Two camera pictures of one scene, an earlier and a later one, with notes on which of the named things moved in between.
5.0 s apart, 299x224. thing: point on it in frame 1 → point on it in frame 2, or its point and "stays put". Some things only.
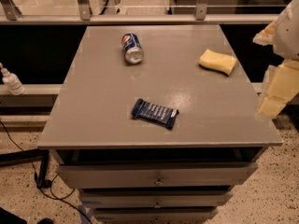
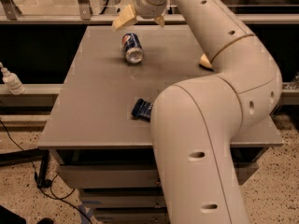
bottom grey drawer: (155, 215) stays put
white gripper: (287, 35) → (149, 7)
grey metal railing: (83, 15) stays put
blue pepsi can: (133, 49) stays put
